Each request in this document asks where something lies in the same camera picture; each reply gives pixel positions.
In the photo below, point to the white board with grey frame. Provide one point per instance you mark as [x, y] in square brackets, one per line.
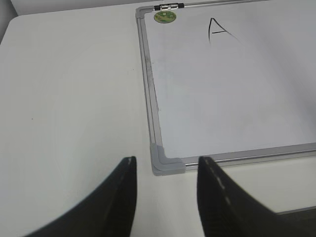
[234, 80]

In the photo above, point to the black silver board clip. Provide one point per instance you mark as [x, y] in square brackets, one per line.
[168, 6]

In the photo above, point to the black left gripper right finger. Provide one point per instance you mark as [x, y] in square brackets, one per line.
[227, 210]

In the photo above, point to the round green magnet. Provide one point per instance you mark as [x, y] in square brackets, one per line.
[165, 17]

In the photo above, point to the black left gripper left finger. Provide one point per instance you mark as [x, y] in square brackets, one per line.
[107, 212]

